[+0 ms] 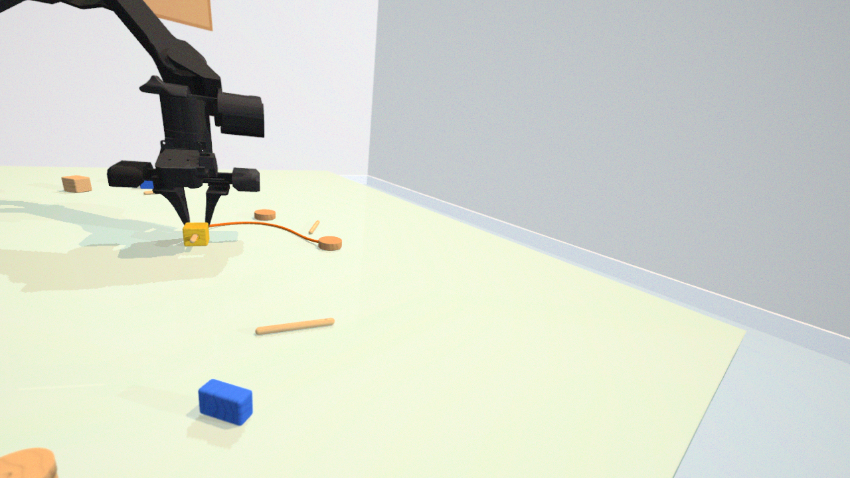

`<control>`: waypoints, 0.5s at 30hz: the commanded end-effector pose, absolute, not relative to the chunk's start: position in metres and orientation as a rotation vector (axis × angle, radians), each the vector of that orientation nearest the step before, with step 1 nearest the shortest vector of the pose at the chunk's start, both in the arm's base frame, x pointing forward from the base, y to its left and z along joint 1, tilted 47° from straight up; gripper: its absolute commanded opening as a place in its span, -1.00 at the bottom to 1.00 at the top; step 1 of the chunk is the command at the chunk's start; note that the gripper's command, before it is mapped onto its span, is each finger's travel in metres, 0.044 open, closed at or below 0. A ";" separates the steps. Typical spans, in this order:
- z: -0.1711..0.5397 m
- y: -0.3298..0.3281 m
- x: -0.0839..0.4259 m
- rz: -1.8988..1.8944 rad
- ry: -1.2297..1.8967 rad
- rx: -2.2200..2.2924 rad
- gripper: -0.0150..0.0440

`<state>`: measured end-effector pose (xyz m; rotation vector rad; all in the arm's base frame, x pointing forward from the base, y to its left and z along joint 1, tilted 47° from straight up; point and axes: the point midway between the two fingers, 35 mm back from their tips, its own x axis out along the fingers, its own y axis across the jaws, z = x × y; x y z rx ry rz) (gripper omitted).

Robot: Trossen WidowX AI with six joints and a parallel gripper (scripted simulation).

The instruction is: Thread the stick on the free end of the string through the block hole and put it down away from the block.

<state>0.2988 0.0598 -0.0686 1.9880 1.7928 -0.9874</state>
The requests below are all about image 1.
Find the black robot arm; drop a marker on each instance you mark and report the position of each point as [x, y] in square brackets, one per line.
[189, 93]

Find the yellow wooden block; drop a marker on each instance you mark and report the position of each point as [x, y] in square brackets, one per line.
[201, 229]

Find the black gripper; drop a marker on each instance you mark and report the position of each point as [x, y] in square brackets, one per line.
[133, 173]

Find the small wooden block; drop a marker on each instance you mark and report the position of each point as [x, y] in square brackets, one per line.
[76, 184]

